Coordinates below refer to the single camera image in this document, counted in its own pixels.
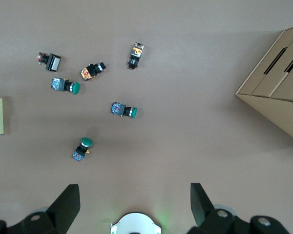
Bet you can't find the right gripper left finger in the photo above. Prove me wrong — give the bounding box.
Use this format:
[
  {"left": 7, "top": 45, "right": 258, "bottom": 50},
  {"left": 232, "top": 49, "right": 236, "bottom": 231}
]
[{"left": 0, "top": 184, "right": 81, "bottom": 234}]

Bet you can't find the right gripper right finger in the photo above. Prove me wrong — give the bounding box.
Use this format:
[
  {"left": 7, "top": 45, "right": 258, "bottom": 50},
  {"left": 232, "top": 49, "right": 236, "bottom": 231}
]
[{"left": 186, "top": 182, "right": 292, "bottom": 234}]

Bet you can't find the green mushroom push button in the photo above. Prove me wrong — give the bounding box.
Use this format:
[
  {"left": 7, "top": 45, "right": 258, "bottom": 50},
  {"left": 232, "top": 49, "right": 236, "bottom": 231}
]
[
  {"left": 110, "top": 101, "right": 138, "bottom": 120},
  {"left": 71, "top": 137, "right": 94, "bottom": 162},
  {"left": 51, "top": 77, "right": 81, "bottom": 96}
]

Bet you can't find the brown cardboard drawer box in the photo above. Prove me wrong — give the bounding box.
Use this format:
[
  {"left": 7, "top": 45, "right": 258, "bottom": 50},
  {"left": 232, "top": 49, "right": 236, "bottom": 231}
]
[{"left": 235, "top": 23, "right": 293, "bottom": 145}]

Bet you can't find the black selector switch orange block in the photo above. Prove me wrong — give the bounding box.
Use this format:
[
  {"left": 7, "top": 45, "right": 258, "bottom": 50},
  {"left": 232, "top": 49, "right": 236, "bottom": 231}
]
[
  {"left": 79, "top": 61, "right": 107, "bottom": 82},
  {"left": 126, "top": 41, "right": 145, "bottom": 70}
]

